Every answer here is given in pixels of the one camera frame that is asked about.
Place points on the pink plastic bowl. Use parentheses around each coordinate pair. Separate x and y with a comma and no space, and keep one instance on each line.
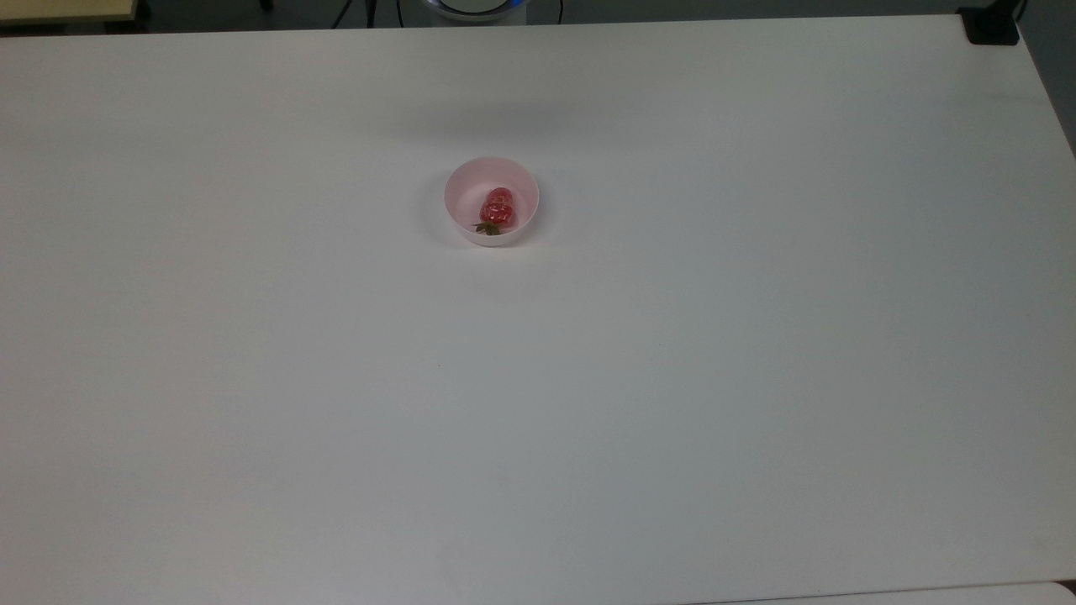
(467,181)

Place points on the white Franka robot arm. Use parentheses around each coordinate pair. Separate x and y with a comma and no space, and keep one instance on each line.
(475,8)

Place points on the red strawberry with green leaves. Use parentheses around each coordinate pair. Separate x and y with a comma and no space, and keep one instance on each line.
(498,207)

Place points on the beige wooden table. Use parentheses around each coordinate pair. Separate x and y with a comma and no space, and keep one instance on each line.
(65,9)

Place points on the black camera stand clamp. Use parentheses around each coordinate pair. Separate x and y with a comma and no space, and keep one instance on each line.
(991,25)

